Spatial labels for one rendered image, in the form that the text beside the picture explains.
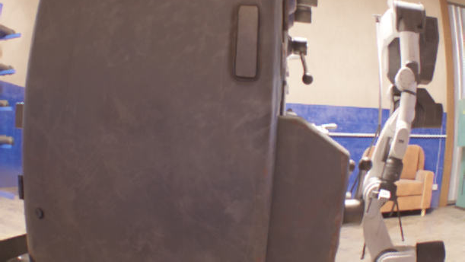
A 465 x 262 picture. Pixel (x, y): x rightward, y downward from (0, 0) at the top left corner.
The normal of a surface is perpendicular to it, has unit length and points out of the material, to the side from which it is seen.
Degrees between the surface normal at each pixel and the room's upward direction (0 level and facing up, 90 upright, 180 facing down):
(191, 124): 90
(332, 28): 90
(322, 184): 90
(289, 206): 90
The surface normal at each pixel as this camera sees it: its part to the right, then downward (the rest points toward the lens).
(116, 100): -0.07, -0.08
